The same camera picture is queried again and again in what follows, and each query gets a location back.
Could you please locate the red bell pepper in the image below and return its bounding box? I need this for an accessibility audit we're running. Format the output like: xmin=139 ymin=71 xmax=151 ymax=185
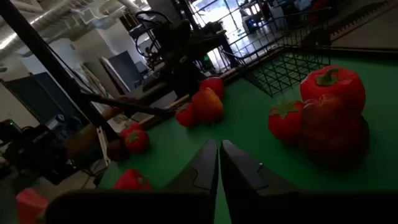
xmin=299 ymin=64 xmax=367 ymax=114
xmin=113 ymin=168 xmax=152 ymax=191

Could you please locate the red apple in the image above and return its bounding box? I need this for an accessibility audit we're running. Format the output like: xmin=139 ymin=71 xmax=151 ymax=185
xmin=298 ymin=94 xmax=371 ymax=169
xmin=191 ymin=87 xmax=224 ymax=124

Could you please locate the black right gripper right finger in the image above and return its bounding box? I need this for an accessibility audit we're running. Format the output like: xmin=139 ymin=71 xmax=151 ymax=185
xmin=220 ymin=139 xmax=398 ymax=224

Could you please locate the large red tomato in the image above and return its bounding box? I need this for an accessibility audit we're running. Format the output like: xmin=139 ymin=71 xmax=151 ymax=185
xmin=199 ymin=77 xmax=226 ymax=100

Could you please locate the black frame post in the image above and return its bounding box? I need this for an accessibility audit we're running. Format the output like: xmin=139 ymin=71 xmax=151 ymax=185
xmin=0 ymin=0 xmax=121 ymax=141

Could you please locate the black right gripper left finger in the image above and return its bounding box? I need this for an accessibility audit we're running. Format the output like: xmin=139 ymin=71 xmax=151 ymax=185
xmin=45 ymin=139 xmax=219 ymax=224

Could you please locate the small red tomato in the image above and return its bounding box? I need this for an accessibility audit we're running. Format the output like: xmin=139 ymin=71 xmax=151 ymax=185
xmin=175 ymin=102 xmax=197 ymax=128

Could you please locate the red plastic object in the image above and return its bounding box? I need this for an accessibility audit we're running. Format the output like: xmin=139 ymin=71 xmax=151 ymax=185
xmin=15 ymin=187 xmax=50 ymax=224

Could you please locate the black wire basket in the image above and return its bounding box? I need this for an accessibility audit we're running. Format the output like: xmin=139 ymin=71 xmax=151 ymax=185
xmin=220 ymin=6 xmax=333 ymax=98

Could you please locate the dark blue panel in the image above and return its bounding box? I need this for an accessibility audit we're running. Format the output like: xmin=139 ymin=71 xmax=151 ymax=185
xmin=107 ymin=50 xmax=144 ymax=91

